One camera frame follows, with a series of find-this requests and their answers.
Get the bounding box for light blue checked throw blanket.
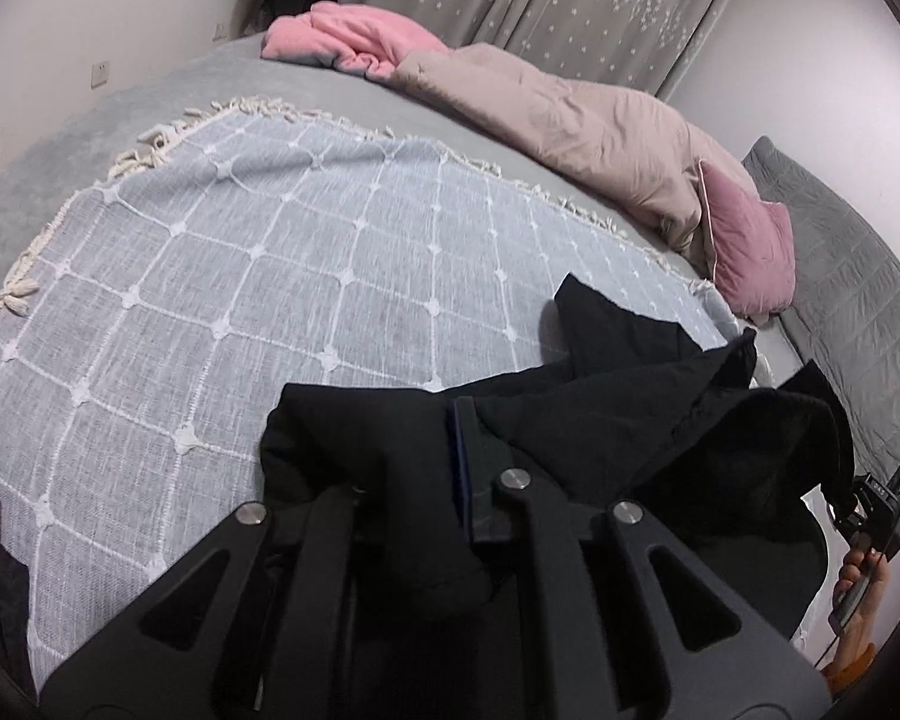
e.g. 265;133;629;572
0;101;740;679

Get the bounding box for grey bed sheet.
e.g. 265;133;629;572
0;32;805;392

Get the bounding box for person's right hand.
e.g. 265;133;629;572
831;546;891;671

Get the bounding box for pink fleece blanket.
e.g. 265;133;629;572
260;2;452;85

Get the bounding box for large black coat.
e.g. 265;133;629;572
260;281;854;718

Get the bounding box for grey quilted headboard cushion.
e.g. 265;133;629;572
743;135;900;478

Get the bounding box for beige duvet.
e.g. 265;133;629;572
391;44;756;254

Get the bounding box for pink velvet pillow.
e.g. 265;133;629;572
699;160;797;322

